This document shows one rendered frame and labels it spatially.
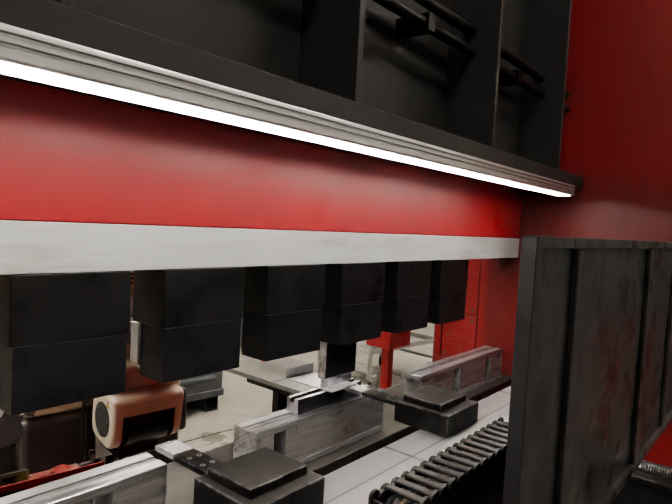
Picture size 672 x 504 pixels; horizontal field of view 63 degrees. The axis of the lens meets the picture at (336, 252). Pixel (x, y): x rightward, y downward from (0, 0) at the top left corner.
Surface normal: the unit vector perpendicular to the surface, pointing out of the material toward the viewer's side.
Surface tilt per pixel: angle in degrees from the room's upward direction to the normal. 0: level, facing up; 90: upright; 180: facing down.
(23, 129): 90
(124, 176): 90
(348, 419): 90
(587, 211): 90
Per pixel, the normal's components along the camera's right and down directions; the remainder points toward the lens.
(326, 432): 0.77, 0.07
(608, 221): -0.64, 0.00
